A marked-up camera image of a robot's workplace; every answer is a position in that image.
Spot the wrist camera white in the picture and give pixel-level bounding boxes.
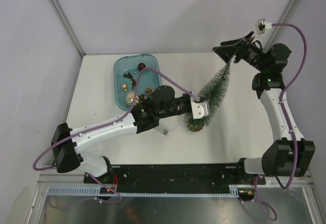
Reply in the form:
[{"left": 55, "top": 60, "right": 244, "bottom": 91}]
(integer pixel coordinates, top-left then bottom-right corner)
[
  {"left": 191, "top": 98, "right": 210, "bottom": 120},
  {"left": 255, "top": 18, "right": 272, "bottom": 35}
]

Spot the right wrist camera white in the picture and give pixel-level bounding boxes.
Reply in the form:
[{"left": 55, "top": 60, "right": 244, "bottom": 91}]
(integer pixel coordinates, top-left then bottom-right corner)
[{"left": 255, "top": 18, "right": 272, "bottom": 35}]

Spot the dark brown bauble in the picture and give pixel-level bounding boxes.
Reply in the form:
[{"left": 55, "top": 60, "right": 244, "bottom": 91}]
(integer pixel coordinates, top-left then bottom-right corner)
[{"left": 138, "top": 63, "right": 146, "bottom": 71}]

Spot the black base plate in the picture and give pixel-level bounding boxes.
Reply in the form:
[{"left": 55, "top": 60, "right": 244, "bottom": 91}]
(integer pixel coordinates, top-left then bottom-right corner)
[{"left": 96, "top": 162, "right": 256, "bottom": 185}]

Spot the white gold striped bauble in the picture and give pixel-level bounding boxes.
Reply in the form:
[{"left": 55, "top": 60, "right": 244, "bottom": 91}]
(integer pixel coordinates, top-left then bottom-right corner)
[{"left": 125, "top": 92, "right": 140, "bottom": 106}]

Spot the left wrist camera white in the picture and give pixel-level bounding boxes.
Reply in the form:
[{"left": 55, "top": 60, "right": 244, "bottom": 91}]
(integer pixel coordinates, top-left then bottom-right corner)
[{"left": 191, "top": 98, "right": 210, "bottom": 120}]

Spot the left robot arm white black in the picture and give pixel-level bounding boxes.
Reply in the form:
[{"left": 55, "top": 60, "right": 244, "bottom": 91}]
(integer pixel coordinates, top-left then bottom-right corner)
[{"left": 51, "top": 85, "right": 209, "bottom": 183}]

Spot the blue plastic tray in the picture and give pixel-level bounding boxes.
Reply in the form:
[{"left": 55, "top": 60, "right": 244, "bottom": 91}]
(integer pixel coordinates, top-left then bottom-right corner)
[{"left": 114, "top": 54, "right": 162, "bottom": 110}]

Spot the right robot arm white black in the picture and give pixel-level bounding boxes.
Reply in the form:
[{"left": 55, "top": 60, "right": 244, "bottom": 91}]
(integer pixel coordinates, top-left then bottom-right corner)
[{"left": 212, "top": 32, "right": 315, "bottom": 184}]

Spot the clear light string battery box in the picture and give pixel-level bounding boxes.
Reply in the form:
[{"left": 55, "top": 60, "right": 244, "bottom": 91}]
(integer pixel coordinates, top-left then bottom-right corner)
[{"left": 155, "top": 127, "right": 169, "bottom": 135}]

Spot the grey cable duct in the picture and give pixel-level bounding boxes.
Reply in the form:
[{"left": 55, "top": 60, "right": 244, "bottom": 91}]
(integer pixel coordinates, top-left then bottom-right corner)
[{"left": 45, "top": 185, "right": 241, "bottom": 198}]

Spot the small green christmas tree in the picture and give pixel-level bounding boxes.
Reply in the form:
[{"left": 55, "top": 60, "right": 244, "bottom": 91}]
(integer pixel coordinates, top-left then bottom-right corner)
[{"left": 184, "top": 63, "right": 231, "bottom": 132}]

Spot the aluminium frame post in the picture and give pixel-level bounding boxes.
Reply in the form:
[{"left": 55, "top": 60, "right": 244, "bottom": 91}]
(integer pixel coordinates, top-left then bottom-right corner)
[
  {"left": 48, "top": 0, "right": 85, "bottom": 58},
  {"left": 261, "top": 0, "right": 310, "bottom": 59}
]

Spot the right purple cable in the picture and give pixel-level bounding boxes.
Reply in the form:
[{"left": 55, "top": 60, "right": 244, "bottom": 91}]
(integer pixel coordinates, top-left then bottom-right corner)
[{"left": 254, "top": 22, "right": 309, "bottom": 221}]

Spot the small gold bauble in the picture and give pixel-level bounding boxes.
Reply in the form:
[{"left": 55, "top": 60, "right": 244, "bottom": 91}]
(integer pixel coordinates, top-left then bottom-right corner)
[{"left": 121, "top": 83, "right": 128, "bottom": 92}]

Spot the pine cone ornament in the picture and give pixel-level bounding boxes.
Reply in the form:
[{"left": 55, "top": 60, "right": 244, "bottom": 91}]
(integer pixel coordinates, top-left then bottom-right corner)
[{"left": 145, "top": 87, "right": 153, "bottom": 95}]

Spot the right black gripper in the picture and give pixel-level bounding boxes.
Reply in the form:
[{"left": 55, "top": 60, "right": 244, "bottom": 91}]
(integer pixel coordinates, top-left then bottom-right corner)
[{"left": 213, "top": 32, "right": 268, "bottom": 73}]

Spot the brown ribbon bow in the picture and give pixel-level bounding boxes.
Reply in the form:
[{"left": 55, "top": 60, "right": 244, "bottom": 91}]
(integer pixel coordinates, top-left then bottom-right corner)
[{"left": 123, "top": 72, "right": 137, "bottom": 87}]

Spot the left aluminium frame post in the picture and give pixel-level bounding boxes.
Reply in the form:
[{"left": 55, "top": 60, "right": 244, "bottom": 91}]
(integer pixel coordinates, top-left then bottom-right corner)
[{"left": 48, "top": 0, "right": 85, "bottom": 58}]

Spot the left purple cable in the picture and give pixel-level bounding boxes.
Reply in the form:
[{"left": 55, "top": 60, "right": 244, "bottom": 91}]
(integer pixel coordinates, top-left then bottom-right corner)
[{"left": 32, "top": 67, "right": 202, "bottom": 204}]

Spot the right aluminium frame post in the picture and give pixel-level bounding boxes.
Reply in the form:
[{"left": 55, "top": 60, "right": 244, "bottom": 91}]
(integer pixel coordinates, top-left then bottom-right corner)
[{"left": 261, "top": 0, "right": 310, "bottom": 59}]

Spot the purple cable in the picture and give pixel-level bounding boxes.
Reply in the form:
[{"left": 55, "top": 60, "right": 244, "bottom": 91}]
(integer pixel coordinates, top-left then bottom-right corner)
[
  {"left": 32, "top": 67, "right": 202, "bottom": 204},
  {"left": 254, "top": 22, "right": 309, "bottom": 221}
]

